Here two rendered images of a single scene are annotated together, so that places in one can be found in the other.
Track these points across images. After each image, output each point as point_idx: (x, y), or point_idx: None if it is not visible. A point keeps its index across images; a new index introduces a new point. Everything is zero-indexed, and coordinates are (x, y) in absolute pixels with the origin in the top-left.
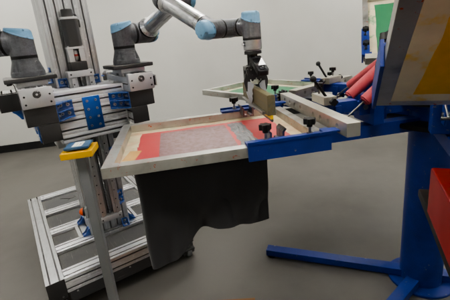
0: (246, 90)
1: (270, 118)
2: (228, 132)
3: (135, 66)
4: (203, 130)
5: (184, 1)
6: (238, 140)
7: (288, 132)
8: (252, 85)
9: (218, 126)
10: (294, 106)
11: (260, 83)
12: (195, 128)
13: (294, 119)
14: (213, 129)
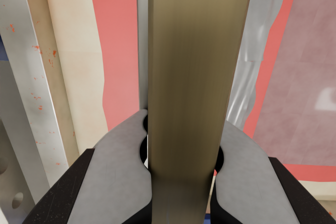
0: (280, 165)
1: None
2: (269, 88)
3: None
4: (318, 142)
5: None
6: None
7: None
8: (236, 196)
9: (267, 152)
10: (5, 164)
11: (131, 202)
12: (326, 170)
13: (29, 33)
14: (292, 135)
